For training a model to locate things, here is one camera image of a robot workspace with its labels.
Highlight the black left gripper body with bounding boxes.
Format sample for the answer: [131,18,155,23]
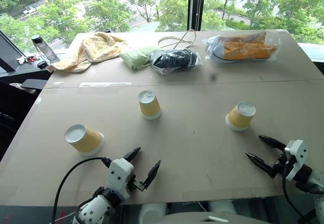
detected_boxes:
[127,174,147,192]

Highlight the clear tape strip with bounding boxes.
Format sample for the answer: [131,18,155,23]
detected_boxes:
[78,81,133,88]

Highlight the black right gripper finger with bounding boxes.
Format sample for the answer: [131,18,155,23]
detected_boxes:
[258,135,287,153]
[244,151,275,177]

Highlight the black item in plastic bag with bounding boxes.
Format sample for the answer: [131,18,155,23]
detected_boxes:
[149,47,204,76]

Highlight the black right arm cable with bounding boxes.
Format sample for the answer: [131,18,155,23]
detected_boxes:
[282,173,324,224]

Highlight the black window frame post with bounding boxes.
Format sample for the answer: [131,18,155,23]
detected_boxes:
[188,0,206,31]

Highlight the folded green cloth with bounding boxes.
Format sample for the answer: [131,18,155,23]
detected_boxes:
[118,45,161,71]

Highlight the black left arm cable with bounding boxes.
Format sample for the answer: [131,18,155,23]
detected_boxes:
[51,156,112,224]

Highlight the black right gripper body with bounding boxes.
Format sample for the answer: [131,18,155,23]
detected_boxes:
[269,151,294,180]

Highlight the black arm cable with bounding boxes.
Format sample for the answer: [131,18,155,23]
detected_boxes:
[282,173,324,224]
[51,156,112,224]

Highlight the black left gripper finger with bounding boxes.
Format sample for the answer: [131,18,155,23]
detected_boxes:
[122,147,141,163]
[142,160,161,191]

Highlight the orange shoes in plastic bag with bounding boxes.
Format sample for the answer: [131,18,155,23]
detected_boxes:
[202,30,281,63]

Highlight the yellow knitted cloth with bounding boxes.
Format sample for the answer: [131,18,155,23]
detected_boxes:
[47,31,131,73]

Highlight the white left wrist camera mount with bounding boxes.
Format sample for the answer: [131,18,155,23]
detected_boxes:
[106,158,135,200]

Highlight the yellow ribbed paper cup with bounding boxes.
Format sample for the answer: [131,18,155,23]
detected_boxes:
[225,101,257,132]
[138,90,162,120]
[64,123,105,156]

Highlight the clear water bottle black cap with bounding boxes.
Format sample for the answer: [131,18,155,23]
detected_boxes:
[31,34,58,63]

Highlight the dark slanted panel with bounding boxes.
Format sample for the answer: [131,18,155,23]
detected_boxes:
[0,29,27,72]

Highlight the beige cord loop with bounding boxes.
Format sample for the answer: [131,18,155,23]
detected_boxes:
[158,29,197,50]

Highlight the white paper cup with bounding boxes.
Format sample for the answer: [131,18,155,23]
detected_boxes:
[138,202,168,224]
[209,199,237,215]

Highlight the red keys bundle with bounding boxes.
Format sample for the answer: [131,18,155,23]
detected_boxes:
[16,55,38,65]

